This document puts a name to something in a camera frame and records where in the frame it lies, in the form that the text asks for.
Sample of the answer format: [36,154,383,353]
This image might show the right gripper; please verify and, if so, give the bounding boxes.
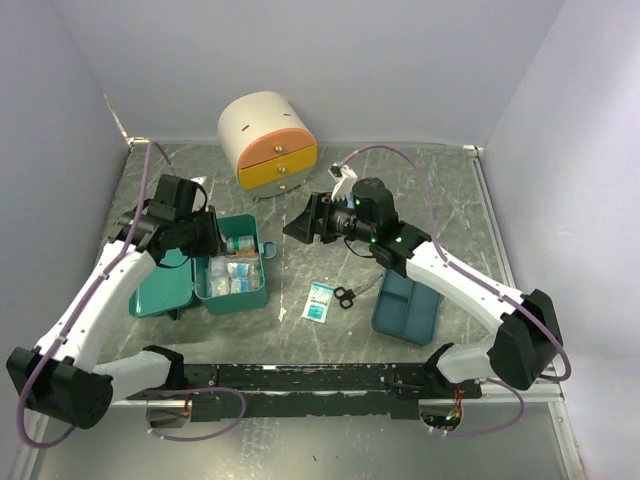
[283,190,375,244]

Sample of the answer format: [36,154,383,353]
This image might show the white plastic bottle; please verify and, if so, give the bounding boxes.
[226,235,256,253]

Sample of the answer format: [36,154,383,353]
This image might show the brown bottle orange cap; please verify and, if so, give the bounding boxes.
[232,250,259,259]

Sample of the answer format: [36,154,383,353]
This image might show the small blue white packets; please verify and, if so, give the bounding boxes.
[206,257,263,297]

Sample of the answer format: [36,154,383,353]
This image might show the teal medicine box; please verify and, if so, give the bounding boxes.
[128,214,276,318]

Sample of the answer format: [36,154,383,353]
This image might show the blue divided tray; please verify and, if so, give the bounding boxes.
[371,270,442,346]

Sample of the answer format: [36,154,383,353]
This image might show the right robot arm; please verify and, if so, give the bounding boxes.
[283,178,563,398]

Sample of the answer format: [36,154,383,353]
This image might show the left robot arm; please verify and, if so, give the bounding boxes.
[6,174,225,429]

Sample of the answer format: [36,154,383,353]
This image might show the black clip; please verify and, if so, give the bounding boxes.
[333,286,355,309]

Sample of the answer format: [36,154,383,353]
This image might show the flat blue white sachet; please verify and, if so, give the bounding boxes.
[302,282,333,324]

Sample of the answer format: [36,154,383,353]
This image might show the round mini drawer cabinet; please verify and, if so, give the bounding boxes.
[217,91,318,199]

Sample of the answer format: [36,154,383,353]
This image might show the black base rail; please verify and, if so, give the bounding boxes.
[124,362,481,421]

